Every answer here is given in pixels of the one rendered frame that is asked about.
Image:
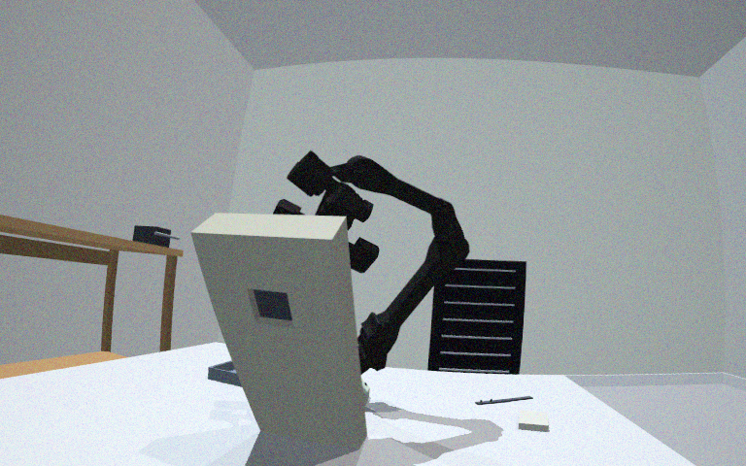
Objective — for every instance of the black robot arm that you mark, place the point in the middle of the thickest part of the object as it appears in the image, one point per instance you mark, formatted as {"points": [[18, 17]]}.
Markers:
{"points": [[446, 251]]}

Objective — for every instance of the dark grey flat bar with two small pins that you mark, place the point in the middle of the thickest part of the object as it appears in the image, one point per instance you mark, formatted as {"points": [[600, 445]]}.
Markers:
{"points": [[481, 402]]}

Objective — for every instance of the grey rectangular panel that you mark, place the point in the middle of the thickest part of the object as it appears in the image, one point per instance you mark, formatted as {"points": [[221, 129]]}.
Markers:
{"points": [[281, 289]]}

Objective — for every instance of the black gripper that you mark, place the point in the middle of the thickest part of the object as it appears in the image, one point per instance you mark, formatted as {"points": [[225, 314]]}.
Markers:
{"points": [[362, 253]]}

